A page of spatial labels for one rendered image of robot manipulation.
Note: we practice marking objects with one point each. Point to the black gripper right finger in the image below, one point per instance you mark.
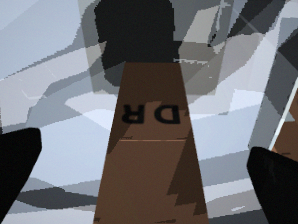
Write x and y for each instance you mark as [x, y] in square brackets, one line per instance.
[275, 180]

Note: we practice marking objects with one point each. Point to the brown box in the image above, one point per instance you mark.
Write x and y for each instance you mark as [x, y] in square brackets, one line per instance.
[293, 109]
[151, 173]
[287, 140]

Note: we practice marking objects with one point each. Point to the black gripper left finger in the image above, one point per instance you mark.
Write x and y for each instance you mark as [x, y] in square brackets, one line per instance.
[19, 151]

